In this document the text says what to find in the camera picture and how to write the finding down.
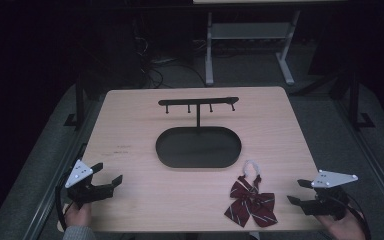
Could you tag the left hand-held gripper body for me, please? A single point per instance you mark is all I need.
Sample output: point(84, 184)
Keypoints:
point(80, 191)

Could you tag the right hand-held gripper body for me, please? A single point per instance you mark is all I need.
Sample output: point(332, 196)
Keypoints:
point(328, 200)

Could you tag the dark red striped bow tie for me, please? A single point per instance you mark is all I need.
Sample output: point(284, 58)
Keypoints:
point(250, 201)

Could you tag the black hook rack with tray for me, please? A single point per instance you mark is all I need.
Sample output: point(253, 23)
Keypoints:
point(198, 150)

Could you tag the person's left hand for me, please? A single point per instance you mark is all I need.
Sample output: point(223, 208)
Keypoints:
point(78, 216)

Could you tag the person's right hand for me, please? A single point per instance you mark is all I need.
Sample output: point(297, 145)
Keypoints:
point(341, 229)

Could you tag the person's grey left sleeve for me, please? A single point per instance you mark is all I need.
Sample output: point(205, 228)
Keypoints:
point(78, 234)

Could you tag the black metal stand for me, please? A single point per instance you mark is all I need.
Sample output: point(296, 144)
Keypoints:
point(355, 100)
point(79, 100)

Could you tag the grey metal frame rail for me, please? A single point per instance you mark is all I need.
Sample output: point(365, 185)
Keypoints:
point(375, 163)
point(51, 193)

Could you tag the white metal desk frame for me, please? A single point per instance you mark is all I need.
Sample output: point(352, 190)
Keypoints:
point(250, 30)

